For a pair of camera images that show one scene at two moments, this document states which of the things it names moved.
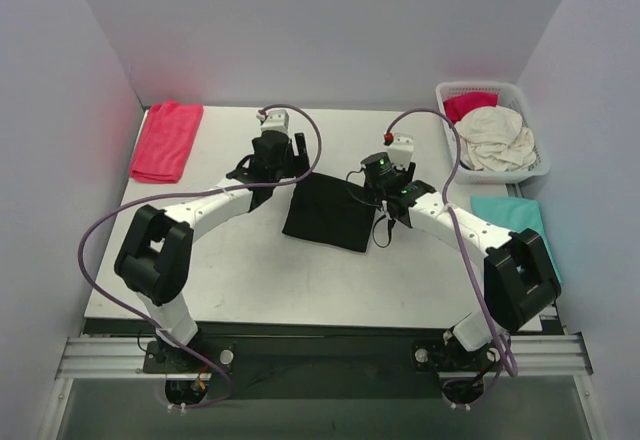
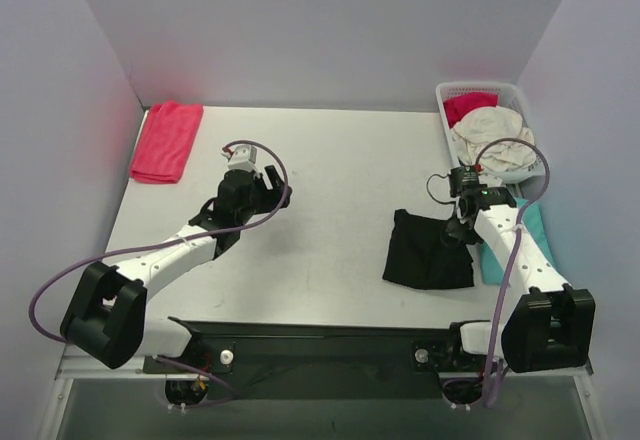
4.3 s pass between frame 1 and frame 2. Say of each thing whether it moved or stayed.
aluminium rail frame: stayed
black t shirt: moved
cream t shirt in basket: stayed
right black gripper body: moved
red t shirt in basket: stayed
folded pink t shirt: stayed
